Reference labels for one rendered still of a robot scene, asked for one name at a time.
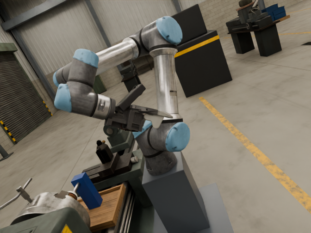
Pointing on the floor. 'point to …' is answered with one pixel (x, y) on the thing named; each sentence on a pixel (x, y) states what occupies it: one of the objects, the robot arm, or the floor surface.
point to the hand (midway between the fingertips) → (162, 117)
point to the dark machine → (199, 54)
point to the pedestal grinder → (4, 153)
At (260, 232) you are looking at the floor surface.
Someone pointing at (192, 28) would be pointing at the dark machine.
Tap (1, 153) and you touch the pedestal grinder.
